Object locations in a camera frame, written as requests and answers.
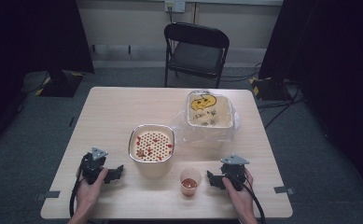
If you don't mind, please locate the person's right hand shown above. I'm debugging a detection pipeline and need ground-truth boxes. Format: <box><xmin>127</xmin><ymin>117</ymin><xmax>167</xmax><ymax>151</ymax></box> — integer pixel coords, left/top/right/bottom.
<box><xmin>221</xmin><ymin>168</ymin><xmax>256</xmax><ymax>218</ymax></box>

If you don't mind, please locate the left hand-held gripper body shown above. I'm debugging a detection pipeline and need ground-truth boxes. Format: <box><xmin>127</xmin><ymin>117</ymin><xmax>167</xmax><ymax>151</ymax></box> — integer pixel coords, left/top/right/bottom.
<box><xmin>79</xmin><ymin>147</ymin><xmax>109</xmax><ymax>186</ymax></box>

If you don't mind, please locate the person's left hand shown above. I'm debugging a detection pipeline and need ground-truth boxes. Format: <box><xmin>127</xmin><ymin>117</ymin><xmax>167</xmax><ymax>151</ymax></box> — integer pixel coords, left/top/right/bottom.
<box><xmin>75</xmin><ymin>167</ymin><xmax>109</xmax><ymax>217</ymax></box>

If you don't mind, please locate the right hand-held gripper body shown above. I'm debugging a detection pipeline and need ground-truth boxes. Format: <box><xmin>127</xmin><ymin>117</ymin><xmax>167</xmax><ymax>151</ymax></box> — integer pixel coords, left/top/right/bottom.
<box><xmin>219</xmin><ymin>154</ymin><xmax>251</xmax><ymax>192</ymax></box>

